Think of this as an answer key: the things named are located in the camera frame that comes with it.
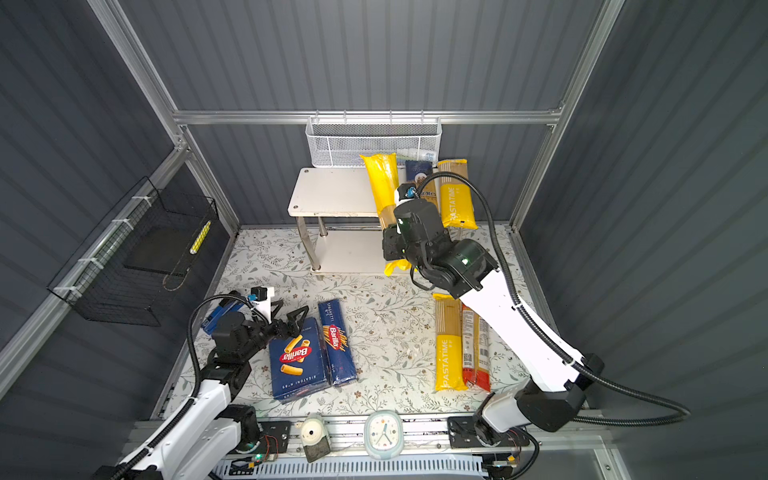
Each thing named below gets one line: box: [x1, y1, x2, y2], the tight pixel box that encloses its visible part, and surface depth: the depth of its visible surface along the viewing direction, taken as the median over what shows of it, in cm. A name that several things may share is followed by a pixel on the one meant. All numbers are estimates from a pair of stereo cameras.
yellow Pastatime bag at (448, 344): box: [432, 293, 469, 391], surface depth 88 cm
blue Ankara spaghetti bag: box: [405, 160, 438, 201], surface depth 86 cm
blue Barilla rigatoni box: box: [268, 317, 331, 403], surface depth 80 cm
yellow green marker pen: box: [190, 220, 212, 255], surface depth 81 cm
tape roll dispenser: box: [296, 413, 331, 463], surface depth 69 cm
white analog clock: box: [364, 410, 404, 460], surface depth 73 cm
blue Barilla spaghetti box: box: [318, 298, 358, 386], surface depth 87 cm
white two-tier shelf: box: [288, 167, 385, 275], surface depth 90 cm
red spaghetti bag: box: [462, 303, 492, 392], surface depth 86 cm
